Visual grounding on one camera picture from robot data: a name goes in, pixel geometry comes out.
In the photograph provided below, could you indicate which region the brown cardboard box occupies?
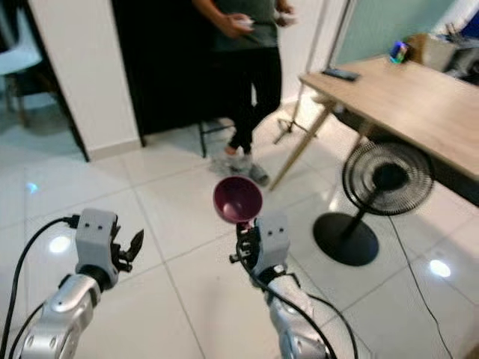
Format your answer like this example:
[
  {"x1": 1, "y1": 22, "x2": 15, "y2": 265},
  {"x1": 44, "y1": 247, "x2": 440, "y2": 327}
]
[{"x1": 408, "y1": 33, "x2": 466, "y2": 73}]

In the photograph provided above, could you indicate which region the small colourful glowing gadget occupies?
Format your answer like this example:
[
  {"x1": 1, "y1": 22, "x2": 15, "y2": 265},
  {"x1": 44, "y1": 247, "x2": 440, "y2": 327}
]
[{"x1": 388, "y1": 40, "x2": 412, "y2": 65}]

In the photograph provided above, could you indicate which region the white plastic chair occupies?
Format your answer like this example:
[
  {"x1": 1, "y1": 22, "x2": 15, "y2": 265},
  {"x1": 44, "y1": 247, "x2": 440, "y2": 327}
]
[{"x1": 0, "y1": 26, "x2": 44, "y2": 114}]

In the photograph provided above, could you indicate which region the person in dark clothes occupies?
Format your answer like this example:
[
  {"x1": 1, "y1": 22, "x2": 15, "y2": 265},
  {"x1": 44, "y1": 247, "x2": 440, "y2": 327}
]
[{"x1": 191, "y1": 0, "x2": 302, "y2": 188}]

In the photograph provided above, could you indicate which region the purple plastic bowl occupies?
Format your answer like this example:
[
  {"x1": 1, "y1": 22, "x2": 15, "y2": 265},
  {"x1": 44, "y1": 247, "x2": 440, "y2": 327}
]
[{"x1": 213, "y1": 176, "x2": 265, "y2": 226}]

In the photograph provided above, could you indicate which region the black remote control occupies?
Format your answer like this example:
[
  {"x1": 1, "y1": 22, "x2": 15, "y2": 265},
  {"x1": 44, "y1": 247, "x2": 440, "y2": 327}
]
[{"x1": 321, "y1": 67, "x2": 361, "y2": 82}]

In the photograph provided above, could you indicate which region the black standing fan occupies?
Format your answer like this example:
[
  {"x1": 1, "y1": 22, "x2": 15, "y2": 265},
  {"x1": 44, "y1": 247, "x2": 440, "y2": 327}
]
[{"x1": 312, "y1": 141, "x2": 437, "y2": 267}]

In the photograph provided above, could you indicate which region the black door frame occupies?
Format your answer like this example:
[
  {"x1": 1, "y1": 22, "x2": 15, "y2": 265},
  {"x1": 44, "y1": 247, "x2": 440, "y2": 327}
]
[{"x1": 25, "y1": 0, "x2": 90, "y2": 162}]

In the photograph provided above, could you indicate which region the white tripod stand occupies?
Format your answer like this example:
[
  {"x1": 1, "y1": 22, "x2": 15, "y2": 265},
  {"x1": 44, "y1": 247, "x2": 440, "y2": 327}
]
[{"x1": 274, "y1": 0, "x2": 354, "y2": 146}]

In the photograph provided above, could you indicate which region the wooden table leg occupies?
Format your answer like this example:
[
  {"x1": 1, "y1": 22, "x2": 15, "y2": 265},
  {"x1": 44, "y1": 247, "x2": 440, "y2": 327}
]
[{"x1": 269, "y1": 101, "x2": 335, "y2": 192}]

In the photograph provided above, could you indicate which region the black fan power cable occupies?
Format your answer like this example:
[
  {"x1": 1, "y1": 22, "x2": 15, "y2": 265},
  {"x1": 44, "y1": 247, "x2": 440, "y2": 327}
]
[{"x1": 388, "y1": 217, "x2": 456, "y2": 359}]

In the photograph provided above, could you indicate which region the person's left hand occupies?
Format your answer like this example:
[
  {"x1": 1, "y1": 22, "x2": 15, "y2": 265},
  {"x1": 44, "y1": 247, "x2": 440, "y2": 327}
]
[{"x1": 274, "y1": 3, "x2": 297, "y2": 28}]

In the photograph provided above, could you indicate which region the person's right hand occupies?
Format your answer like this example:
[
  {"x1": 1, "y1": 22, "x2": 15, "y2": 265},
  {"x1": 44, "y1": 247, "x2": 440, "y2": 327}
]
[{"x1": 227, "y1": 13, "x2": 257, "y2": 38}]

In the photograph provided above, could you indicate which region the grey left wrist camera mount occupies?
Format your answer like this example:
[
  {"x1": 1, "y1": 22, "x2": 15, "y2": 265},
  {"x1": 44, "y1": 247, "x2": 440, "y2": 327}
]
[{"x1": 76, "y1": 207, "x2": 118, "y2": 290}]

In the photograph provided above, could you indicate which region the frosted green glass panel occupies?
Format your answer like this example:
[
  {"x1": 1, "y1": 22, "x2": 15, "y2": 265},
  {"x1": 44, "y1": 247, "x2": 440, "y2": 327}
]
[{"x1": 333, "y1": 0, "x2": 459, "y2": 66}]

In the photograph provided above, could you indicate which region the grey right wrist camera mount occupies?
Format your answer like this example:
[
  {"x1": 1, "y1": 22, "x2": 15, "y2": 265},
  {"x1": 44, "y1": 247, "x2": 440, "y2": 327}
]
[{"x1": 254, "y1": 211, "x2": 292, "y2": 279}]

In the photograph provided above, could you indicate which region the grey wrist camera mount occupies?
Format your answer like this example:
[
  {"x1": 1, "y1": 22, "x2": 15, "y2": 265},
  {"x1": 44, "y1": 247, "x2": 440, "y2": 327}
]
[
  {"x1": 254, "y1": 211, "x2": 292, "y2": 279},
  {"x1": 76, "y1": 207, "x2": 118, "y2": 290}
]

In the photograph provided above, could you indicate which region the black metal stool leg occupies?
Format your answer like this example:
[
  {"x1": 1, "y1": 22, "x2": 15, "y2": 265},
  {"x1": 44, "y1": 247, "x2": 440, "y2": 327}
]
[{"x1": 198, "y1": 118, "x2": 234, "y2": 159}]

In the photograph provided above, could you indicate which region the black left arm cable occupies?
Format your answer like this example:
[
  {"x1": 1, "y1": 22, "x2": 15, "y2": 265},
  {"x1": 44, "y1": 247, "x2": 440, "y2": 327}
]
[{"x1": 0, "y1": 215, "x2": 82, "y2": 359}]

